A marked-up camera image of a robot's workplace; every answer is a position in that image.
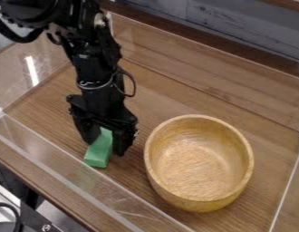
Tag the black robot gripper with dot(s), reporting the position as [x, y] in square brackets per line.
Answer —
[98, 108]

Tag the green rectangular block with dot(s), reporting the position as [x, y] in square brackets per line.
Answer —
[99, 151]

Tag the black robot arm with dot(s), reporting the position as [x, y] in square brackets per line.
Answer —
[76, 25]

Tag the brown wooden bowl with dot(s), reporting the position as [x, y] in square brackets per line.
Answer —
[199, 162]

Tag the black metal bracket with bolt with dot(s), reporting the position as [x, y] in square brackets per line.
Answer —
[34, 222]

